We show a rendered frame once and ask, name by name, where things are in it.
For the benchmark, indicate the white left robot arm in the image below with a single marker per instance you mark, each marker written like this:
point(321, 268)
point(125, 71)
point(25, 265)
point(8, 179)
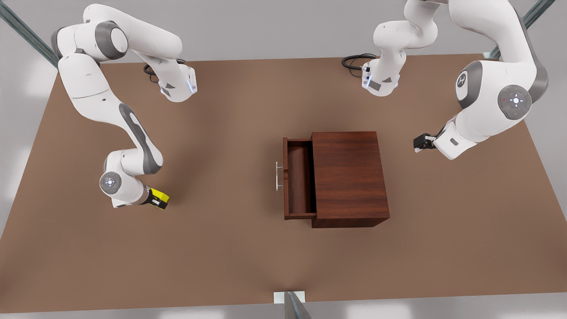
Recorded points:
point(491, 106)

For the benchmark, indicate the silver frame post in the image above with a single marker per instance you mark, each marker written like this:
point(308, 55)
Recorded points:
point(26, 33)
point(293, 305)
point(533, 13)

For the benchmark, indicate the yellow and black box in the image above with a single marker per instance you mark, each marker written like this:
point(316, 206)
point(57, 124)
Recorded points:
point(160, 196)

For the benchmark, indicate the dark wooden cabinet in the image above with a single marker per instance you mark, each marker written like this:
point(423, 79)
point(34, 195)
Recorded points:
point(350, 177)

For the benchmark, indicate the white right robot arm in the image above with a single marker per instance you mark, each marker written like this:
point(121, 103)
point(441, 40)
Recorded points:
point(88, 84)

